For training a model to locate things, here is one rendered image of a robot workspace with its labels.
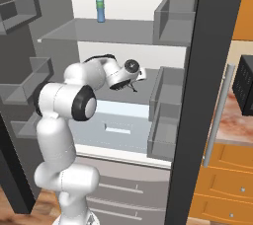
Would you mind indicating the pale blue crisper drawer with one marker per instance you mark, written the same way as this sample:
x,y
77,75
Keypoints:
x,y
131,120

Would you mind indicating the orange drawer front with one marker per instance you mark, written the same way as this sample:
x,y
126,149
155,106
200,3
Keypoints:
x,y
224,186
234,158
217,210

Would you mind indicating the grey door bin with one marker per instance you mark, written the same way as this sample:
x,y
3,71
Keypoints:
x,y
173,25
26,128
24,86
19,18
164,127

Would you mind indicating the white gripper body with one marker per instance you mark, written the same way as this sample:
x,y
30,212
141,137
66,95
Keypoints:
x,y
141,74

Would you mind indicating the dark grey fridge door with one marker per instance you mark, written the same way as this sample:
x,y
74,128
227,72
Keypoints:
x,y
197,87

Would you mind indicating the black box appliance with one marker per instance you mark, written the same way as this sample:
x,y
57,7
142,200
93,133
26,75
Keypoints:
x,y
245,84

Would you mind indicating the silver drawer knob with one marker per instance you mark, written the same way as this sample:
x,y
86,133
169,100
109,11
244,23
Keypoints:
x,y
242,189
231,215

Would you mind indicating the blue bottle with green label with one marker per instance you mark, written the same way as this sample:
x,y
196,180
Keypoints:
x,y
100,12

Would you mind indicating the orange wall cupboard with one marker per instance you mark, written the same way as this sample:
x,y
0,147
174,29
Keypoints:
x,y
245,8

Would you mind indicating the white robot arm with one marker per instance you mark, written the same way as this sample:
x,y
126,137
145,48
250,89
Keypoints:
x,y
54,136

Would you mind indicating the grey freezer drawer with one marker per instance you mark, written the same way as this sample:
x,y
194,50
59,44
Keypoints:
x,y
131,176

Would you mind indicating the grey fridge door with bins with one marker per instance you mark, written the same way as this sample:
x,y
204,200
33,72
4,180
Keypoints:
x,y
19,48

